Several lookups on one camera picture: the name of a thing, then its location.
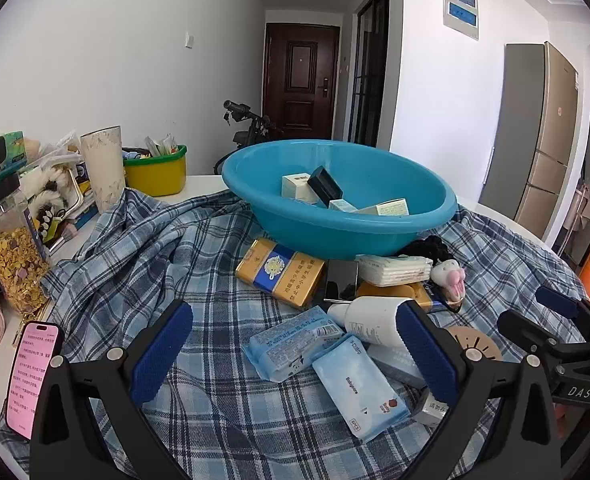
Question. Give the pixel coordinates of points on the blue plaid cloth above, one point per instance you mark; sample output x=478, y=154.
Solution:
x=175, y=260

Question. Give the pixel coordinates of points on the clear cereal jar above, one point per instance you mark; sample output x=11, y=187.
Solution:
x=15, y=260

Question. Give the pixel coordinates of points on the black box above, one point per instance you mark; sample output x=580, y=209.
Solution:
x=325, y=185

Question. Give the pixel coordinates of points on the blue wet wipes packet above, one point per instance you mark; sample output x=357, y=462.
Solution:
x=285, y=345

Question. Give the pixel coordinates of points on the white light switch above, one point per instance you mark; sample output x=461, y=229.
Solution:
x=189, y=40

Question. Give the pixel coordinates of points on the white pads pack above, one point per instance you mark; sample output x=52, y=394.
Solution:
x=395, y=270

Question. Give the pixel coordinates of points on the black electric scooter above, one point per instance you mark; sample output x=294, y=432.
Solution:
x=250, y=132

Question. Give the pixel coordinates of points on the smartphone with pink screen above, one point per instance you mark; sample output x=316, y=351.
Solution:
x=32, y=375

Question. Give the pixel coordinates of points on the beige box with green print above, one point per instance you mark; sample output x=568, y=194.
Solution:
x=390, y=208

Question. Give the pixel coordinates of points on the coat rack with clothes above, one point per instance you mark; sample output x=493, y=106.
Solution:
x=587, y=205

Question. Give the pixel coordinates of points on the white wall panel blue windows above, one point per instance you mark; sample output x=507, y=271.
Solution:
x=460, y=5

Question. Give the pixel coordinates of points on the clear plastic bag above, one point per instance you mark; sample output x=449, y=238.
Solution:
x=52, y=152

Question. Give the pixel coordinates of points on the gold and blue carton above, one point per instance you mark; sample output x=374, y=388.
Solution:
x=280, y=272

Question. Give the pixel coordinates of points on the blue yellow small pack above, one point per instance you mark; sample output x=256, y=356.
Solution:
x=437, y=304

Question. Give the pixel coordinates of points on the white plastic bottle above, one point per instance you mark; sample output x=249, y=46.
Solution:
x=370, y=320

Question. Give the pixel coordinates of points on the blue plastic basin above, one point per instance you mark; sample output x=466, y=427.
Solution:
x=325, y=230

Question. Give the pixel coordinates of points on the dark brown door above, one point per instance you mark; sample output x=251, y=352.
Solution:
x=300, y=85

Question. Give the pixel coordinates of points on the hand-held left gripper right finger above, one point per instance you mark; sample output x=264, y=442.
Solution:
x=427, y=355

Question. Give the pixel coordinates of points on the small white box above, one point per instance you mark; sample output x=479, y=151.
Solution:
x=431, y=410

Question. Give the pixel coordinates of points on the white pink bunny plush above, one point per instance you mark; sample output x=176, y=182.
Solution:
x=447, y=275

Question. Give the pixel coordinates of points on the cream patterned tumbler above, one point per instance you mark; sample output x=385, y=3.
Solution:
x=102, y=165

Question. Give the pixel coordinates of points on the bundle of small packets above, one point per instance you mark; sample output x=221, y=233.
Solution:
x=162, y=147

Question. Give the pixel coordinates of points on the cream box with barcode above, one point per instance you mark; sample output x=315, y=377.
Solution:
x=295, y=187

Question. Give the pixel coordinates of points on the gold refrigerator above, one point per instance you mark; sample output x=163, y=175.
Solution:
x=525, y=125

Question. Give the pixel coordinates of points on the small pale green box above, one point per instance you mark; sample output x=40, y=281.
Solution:
x=342, y=205

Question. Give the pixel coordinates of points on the makeup brush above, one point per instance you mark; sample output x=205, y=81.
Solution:
x=67, y=232

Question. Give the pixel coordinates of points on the orange powder puff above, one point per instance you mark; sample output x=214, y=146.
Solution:
x=390, y=291

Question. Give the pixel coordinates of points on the black framed glass door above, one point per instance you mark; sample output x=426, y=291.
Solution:
x=370, y=70

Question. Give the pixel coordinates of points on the yellow bin with green rim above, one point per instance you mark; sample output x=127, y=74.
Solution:
x=155, y=175

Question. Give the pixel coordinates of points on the black hair scrunchie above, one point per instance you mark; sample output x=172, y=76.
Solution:
x=432, y=247

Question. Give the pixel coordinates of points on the light blue tissue pack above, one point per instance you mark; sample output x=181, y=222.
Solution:
x=355, y=390

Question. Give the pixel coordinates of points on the stack of books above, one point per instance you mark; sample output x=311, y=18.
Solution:
x=82, y=212

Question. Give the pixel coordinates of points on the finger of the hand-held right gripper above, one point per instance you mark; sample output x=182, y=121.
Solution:
x=555, y=301
x=525, y=330

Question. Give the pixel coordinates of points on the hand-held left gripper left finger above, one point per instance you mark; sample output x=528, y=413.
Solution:
x=162, y=355

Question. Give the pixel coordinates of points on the furry plush toy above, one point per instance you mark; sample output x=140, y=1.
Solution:
x=50, y=192

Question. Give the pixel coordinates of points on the round wooden disc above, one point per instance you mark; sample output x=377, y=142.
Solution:
x=477, y=342

